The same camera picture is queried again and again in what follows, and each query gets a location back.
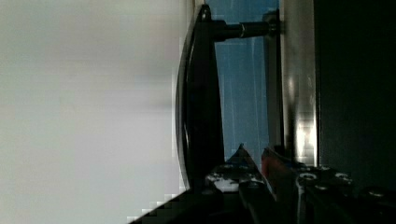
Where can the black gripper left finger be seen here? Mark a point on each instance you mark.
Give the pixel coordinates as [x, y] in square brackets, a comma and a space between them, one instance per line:
[238, 169]

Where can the red black gripper right finger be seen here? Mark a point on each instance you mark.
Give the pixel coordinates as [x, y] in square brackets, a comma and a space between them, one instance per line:
[308, 194]

